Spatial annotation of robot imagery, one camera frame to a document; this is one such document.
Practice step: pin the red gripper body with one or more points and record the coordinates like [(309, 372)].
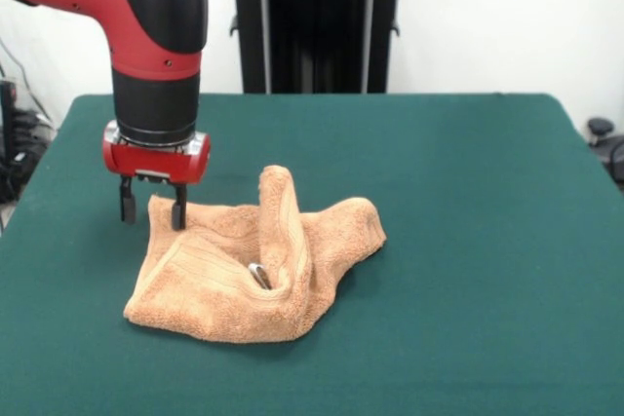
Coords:
[(156, 162)]

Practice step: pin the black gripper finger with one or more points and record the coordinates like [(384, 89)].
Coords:
[(128, 211), (178, 217)]

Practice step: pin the tan terry towel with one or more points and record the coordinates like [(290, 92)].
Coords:
[(205, 299)]

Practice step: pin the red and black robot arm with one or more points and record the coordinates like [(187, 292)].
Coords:
[(156, 99)]

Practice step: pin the dark green table cloth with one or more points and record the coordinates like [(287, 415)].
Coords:
[(463, 265)]

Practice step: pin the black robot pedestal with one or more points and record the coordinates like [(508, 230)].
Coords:
[(317, 21)]

